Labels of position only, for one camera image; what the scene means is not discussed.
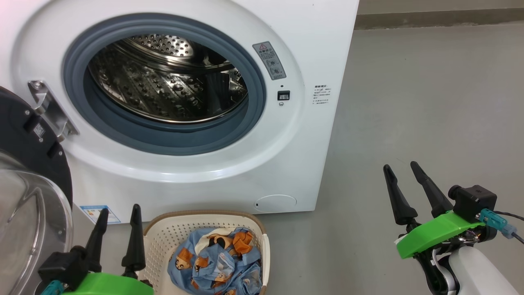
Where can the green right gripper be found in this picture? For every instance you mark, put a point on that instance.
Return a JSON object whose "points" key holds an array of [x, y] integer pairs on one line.
{"points": [[434, 233]]}

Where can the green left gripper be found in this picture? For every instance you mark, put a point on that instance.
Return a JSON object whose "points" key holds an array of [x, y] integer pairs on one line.
{"points": [[110, 286]]}

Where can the blue garment with orange print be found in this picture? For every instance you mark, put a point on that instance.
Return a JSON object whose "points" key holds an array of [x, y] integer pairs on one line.
{"points": [[217, 266]]}

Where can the black round glass washer door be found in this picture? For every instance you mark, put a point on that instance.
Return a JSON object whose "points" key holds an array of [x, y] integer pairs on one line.
{"points": [[28, 164]]}

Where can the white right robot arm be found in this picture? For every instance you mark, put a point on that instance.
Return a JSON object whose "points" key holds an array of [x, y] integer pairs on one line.
{"points": [[475, 274]]}

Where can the cream perforated laundry basket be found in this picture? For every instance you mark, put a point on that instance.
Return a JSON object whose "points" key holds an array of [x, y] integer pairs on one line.
{"points": [[163, 237]]}

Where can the grey rubber door gasket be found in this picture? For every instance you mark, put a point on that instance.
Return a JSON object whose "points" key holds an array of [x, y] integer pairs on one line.
{"points": [[163, 137]]}

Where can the white front-load washing machine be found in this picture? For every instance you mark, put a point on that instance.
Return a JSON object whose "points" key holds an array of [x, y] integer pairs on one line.
{"points": [[286, 155]]}

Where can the metal door hinge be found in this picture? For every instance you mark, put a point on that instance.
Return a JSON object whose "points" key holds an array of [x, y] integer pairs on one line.
{"points": [[51, 110]]}

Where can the black door latch socket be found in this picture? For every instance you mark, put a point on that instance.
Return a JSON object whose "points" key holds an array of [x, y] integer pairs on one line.
{"points": [[283, 95]]}

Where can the blue energy label sticker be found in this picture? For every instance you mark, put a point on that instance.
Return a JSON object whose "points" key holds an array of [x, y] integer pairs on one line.
{"points": [[98, 214]]}

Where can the round white filter cover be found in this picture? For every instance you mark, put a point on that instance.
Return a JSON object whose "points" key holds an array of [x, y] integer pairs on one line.
{"points": [[275, 203]]}

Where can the grey warning sticker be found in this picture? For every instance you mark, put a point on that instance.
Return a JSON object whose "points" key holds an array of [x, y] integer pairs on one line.
{"points": [[269, 60]]}

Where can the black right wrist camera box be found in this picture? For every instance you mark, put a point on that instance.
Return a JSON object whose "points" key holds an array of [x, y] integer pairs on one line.
{"points": [[475, 200]]}

